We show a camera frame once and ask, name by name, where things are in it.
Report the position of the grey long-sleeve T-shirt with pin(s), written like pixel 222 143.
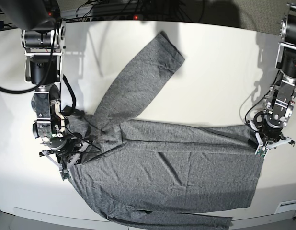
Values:
pixel 161 176

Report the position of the black power strip with LED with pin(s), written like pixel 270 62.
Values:
pixel 126 15

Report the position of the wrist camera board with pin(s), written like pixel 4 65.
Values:
pixel 66 175
pixel 261 151

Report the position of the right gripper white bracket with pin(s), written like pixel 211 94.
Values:
pixel 66 152

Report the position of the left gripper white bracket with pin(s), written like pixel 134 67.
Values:
pixel 267 136

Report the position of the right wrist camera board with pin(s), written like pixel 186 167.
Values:
pixel 66 175

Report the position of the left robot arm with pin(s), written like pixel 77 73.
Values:
pixel 278 102

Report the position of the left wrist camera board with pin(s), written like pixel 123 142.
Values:
pixel 261 151

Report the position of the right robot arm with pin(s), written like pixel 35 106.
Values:
pixel 43 39

